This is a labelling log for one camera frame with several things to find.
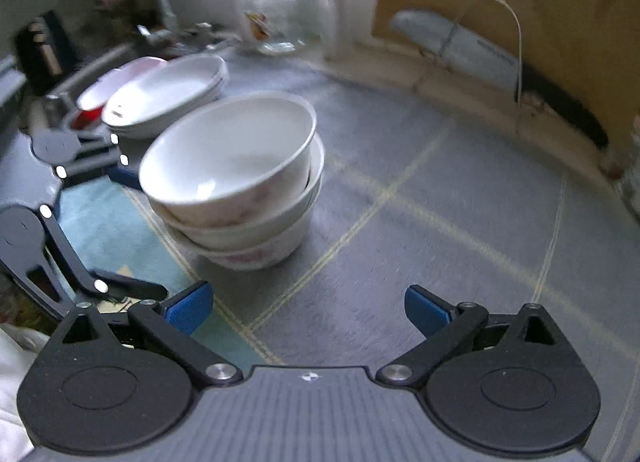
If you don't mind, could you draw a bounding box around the white clothing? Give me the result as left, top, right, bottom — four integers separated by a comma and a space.
0, 324, 52, 462

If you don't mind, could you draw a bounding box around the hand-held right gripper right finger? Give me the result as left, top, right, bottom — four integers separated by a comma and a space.
376, 285, 571, 389

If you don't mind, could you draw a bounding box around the steel cleaver knife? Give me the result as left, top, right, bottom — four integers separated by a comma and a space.
389, 9, 609, 149

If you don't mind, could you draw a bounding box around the red and white colander basket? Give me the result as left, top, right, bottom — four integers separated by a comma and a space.
75, 55, 169, 131

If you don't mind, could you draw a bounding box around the glass jar with green lid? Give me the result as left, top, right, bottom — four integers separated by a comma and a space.
244, 0, 326, 56

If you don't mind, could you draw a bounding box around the stainless steel sink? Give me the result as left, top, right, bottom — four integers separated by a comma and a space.
0, 36, 151, 143

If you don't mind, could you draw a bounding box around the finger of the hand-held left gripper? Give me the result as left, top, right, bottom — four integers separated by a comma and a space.
0, 206, 169, 319
54, 133, 149, 191

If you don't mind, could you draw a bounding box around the wooden cutting board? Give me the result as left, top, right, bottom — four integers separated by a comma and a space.
372, 0, 640, 179

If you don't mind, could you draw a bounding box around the white ceramic bowl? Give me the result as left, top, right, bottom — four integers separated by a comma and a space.
172, 177, 321, 271
138, 91, 318, 229
150, 134, 326, 251

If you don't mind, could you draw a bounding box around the black air fryer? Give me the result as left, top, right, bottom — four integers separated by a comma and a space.
14, 11, 79, 96

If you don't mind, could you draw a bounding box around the grey and teal checked mat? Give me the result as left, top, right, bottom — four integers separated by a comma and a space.
50, 49, 640, 462

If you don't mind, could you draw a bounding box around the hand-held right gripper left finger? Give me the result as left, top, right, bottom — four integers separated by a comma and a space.
50, 280, 244, 389

